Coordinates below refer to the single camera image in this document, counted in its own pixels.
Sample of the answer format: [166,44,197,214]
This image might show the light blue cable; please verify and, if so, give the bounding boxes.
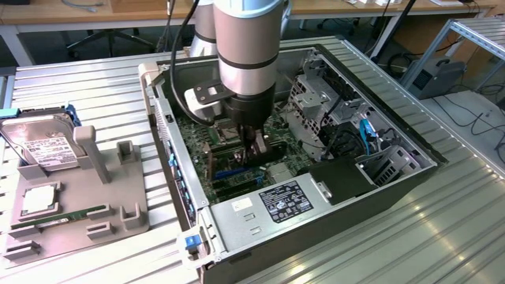
[61,0,105,13]

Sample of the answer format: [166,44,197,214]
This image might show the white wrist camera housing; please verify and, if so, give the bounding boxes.
[182,81,233,125]

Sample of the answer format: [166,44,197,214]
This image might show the grey power supply unit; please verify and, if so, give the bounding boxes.
[210,173,331,253]

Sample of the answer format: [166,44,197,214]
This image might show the aluminium frame slat table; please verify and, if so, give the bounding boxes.
[399,17,505,98]

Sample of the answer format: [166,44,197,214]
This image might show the silver slotted disk bay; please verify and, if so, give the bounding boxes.
[354,144,429,188]

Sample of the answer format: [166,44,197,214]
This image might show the open black PC case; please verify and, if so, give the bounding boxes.
[137,43,450,284]

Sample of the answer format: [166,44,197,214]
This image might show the thin dangling cable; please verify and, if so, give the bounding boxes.
[158,0,174,53]

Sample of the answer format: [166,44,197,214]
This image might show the blue data wire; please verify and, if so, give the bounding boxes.
[358,118,375,156]

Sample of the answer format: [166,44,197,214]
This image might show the silver CPU chip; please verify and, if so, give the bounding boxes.
[21,186,57,212]

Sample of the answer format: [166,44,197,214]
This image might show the black plastic fan shroud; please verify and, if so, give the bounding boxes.
[297,155,382,206]

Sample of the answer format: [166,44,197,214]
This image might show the blue expansion slot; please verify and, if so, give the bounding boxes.
[214,167,245,180]

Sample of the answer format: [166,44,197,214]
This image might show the silver chipset heatsink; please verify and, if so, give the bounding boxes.
[268,164,294,182]

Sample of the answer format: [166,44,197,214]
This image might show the thick arm cable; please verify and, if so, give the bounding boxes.
[170,0,217,125]

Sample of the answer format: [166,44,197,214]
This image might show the black floor cables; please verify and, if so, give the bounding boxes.
[431,84,505,138]

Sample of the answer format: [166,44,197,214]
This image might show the grey floor box with handle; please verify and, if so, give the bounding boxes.
[409,58,469,101]

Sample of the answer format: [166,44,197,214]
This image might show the hard disk with blue carrier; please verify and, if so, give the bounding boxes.
[0,102,82,173]

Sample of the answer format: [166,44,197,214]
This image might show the wooden desk with white legs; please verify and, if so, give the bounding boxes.
[0,0,198,67]

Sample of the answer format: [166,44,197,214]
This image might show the black power wire bundle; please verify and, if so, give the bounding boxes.
[318,97,366,162]

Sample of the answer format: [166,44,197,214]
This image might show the long wooden desk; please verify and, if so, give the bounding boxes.
[289,0,498,57]

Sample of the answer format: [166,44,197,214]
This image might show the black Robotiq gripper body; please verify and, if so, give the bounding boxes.
[225,85,277,131]

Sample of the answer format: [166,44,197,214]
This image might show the black expansion slot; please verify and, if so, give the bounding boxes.
[214,180,260,199]

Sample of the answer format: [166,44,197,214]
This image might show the small black chair base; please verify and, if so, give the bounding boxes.
[298,17,361,31]

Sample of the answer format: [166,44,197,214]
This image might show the black graphics card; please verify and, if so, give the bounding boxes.
[204,140,288,182]

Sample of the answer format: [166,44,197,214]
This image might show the CPU socket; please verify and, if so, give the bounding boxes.
[212,120,242,143]

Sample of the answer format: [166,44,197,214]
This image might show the grey plastic parts rack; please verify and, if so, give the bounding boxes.
[2,125,152,269]

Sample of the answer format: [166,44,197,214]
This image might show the green motherboard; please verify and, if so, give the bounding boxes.
[173,97,301,205]

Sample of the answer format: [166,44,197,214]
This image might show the loose green RAM stick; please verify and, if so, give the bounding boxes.
[10,205,108,230]

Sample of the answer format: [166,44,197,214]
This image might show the silver perforated drive cage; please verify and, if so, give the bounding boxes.
[284,73,358,162]

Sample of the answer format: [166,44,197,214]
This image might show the coiled black cable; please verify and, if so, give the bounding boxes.
[387,52,411,75]

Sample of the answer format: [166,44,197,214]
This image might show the black slanted stand pole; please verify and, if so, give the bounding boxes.
[375,0,417,59]

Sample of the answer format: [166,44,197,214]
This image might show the black chair star base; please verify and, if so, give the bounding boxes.
[65,28,156,59]

